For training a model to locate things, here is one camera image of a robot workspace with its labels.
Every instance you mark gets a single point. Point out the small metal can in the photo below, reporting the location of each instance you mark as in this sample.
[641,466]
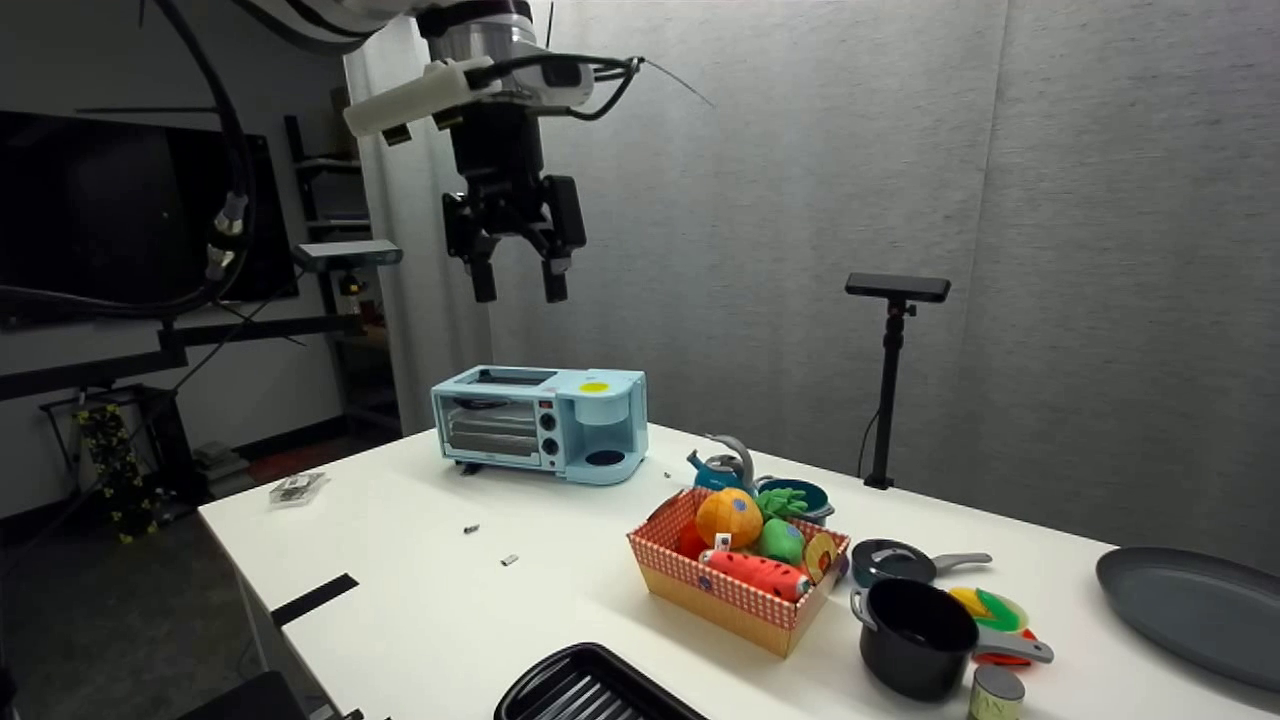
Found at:
[994,697]

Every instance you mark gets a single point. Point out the tan donut toy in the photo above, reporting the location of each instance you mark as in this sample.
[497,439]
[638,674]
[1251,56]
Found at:
[820,554]

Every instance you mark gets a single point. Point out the black monitor screen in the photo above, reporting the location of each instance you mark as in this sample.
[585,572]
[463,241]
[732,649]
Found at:
[95,215]

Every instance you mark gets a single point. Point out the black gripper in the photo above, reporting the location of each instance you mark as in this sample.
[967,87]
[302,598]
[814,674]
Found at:
[507,203]

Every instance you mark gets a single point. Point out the red watermelon slice toy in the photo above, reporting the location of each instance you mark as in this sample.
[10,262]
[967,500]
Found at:
[755,572]

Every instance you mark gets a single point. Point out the black baking tray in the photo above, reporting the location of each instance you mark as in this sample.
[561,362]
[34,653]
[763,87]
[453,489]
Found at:
[585,684]

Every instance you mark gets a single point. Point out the red checkered cardboard box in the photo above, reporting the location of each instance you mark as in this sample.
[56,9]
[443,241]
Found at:
[721,600]

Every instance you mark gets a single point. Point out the teal toy kettle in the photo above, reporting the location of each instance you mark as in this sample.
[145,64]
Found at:
[721,468]

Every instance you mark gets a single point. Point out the black camera on tripod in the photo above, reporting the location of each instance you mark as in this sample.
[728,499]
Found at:
[894,346]

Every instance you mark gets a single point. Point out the dark grey plate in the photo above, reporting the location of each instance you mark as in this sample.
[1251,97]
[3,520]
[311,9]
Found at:
[1193,615]

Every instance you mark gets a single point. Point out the black horizontal rail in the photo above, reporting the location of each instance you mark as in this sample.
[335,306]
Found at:
[134,362]

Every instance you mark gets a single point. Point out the red tomato toy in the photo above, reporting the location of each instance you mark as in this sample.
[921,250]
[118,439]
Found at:
[691,536]

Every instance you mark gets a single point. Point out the potted green plant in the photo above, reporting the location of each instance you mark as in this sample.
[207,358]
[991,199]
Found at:
[120,466]

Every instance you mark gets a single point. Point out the dark shelf rack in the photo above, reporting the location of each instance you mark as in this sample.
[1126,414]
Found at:
[344,252]

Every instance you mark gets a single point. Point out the black tape strip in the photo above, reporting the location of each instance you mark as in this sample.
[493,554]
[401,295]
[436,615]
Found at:
[315,598]

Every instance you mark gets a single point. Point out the black pot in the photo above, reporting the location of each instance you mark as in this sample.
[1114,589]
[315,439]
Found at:
[914,640]

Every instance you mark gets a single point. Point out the green yellow red toy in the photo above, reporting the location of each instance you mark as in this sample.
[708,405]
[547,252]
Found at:
[1003,618]

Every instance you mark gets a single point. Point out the teal toy cup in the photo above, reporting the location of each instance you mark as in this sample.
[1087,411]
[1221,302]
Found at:
[808,499]

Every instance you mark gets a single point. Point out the orange pineapple toy green leaves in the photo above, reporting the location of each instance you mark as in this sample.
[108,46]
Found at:
[728,517]

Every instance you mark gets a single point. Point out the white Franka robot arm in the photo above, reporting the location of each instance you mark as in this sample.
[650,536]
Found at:
[443,25]

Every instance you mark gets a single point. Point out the green round toy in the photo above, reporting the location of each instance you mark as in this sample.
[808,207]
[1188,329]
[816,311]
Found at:
[781,541]

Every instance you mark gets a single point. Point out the light blue toy toaster oven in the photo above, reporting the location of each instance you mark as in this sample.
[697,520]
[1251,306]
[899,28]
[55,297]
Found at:
[533,420]

